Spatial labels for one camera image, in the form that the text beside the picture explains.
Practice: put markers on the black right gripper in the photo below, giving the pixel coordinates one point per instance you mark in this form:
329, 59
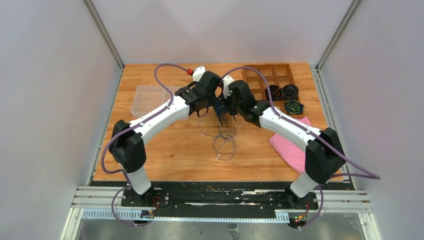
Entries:
232, 112

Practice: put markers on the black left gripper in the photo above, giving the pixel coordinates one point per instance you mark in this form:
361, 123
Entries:
213, 97

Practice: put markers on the dark grey filament spool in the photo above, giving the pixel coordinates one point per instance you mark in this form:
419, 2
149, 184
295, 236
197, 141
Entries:
223, 106

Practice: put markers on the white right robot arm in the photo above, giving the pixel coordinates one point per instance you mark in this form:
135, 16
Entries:
322, 148

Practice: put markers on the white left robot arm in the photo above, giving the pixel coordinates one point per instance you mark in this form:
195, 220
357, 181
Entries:
128, 141

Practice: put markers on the wooden compartment organizer tray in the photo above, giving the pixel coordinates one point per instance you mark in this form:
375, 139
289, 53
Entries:
275, 80

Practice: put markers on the clear plastic divided tray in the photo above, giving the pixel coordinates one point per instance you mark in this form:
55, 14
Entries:
157, 106

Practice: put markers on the pink cloth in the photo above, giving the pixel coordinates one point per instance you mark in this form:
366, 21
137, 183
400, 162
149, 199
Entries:
288, 149

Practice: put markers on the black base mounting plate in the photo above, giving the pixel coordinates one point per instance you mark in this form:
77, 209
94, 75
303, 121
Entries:
219, 199

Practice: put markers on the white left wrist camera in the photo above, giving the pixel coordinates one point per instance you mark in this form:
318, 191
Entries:
198, 73

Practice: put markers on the aluminium corner frame post left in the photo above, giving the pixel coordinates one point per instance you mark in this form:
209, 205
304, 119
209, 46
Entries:
94, 14

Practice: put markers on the aluminium corner frame post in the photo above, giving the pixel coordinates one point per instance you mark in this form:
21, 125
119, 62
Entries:
94, 14
353, 7

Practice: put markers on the aluminium corner frame post right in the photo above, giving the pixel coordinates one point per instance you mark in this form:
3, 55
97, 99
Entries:
353, 7

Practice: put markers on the aluminium rail frame front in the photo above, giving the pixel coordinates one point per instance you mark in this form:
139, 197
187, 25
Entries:
344, 213

